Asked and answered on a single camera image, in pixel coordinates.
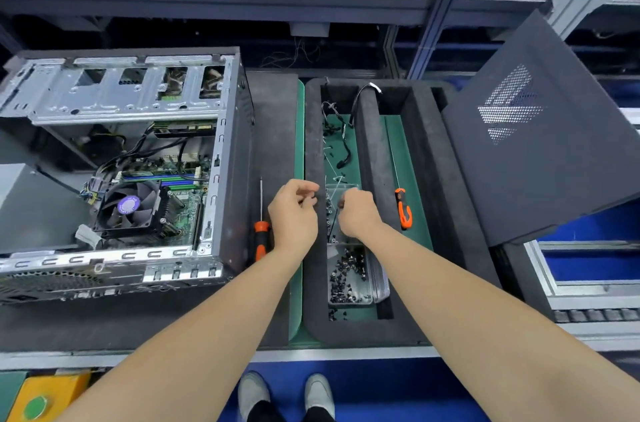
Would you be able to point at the person's right hand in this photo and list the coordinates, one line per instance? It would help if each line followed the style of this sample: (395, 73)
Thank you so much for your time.
(359, 214)

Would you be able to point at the person's left hand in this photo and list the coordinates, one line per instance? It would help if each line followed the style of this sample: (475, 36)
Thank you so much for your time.
(292, 219)

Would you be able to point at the person's left fingers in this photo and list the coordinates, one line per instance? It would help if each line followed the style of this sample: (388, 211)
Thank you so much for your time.
(307, 189)

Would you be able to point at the person's right fingers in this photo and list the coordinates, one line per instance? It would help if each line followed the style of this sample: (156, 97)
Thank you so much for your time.
(346, 199)

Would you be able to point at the person's right forearm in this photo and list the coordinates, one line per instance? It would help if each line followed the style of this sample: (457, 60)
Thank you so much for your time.
(475, 336)

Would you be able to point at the person's left forearm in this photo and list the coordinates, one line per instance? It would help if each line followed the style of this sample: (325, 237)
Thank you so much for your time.
(200, 336)

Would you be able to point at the short orange black screwdriver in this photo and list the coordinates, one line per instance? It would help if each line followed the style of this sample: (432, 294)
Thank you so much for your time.
(403, 209)

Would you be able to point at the flat black foam mat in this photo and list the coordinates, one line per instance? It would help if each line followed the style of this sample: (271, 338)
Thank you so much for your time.
(272, 137)

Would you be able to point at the long orange black screwdriver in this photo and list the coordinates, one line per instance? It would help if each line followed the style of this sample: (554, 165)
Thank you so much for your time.
(261, 237)

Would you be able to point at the green table mat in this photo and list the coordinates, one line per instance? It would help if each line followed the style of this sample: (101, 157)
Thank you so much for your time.
(400, 157)

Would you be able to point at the clear plastic screw box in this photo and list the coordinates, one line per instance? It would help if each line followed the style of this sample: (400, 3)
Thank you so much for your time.
(350, 272)

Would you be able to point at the pile of black screws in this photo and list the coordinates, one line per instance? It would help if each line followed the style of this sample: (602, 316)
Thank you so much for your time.
(347, 274)

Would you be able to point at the black foam compartment tray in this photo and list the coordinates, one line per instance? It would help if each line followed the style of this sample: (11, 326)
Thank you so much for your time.
(425, 162)

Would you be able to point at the green motherboard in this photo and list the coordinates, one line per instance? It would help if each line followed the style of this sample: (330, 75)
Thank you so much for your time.
(185, 212)

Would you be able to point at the open silver computer case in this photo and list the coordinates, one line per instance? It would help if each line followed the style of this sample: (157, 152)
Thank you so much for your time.
(150, 162)

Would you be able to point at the black CPU cooler fan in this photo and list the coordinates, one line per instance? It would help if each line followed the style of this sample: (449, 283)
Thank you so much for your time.
(131, 209)

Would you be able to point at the person's right white shoe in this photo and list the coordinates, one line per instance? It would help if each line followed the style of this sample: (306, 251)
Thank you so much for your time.
(319, 391)

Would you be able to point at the person's white shoe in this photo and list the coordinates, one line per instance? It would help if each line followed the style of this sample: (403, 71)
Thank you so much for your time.
(319, 391)
(252, 394)

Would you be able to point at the black perforated case side panel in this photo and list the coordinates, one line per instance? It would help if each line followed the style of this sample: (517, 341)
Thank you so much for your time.
(545, 137)

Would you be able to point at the person's left white shoe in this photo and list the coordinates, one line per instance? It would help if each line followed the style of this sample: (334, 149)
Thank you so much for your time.
(252, 394)

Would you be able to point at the silver drive cage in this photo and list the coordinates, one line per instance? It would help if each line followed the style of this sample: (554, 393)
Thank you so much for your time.
(115, 92)

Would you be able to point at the person's black trousers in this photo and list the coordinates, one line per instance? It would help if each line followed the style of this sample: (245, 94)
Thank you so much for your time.
(280, 414)

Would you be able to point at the grey power supply unit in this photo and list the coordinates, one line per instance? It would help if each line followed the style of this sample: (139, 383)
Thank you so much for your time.
(35, 212)

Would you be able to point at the grey roller conveyor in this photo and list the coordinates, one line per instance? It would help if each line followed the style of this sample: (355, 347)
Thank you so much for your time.
(595, 315)

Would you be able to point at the yellow box with green button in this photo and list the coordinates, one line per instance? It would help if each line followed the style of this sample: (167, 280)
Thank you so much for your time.
(45, 396)

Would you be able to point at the small grey box under rail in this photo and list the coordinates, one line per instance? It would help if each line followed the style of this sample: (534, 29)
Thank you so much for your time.
(310, 29)

